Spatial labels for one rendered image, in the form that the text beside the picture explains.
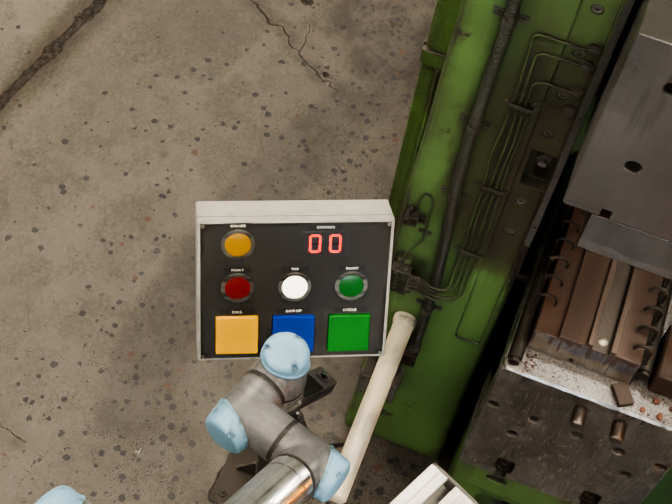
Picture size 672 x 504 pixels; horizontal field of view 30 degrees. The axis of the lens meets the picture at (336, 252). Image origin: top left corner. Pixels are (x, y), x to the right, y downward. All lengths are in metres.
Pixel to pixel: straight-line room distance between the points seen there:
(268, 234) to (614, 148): 0.61
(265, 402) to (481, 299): 0.81
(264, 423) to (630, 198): 0.66
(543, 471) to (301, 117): 1.54
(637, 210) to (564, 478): 0.85
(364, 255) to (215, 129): 1.64
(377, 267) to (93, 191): 1.58
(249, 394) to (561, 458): 0.92
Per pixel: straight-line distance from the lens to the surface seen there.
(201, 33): 4.00
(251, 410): 1.88
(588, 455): 2.58
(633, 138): 1.89
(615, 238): 2.08
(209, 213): 2.15
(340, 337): 2.25
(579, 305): 2.40
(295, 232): 2.15
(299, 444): 1.86
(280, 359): 1.90
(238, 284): 2.18
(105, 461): 3.23
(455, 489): 1.03
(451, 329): 2.71
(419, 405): 3.05
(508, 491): 2.84
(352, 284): 2.20
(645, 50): 1.76
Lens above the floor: 2.97
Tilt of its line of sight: 57 degrees down
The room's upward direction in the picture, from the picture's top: 11 degrees clockwise
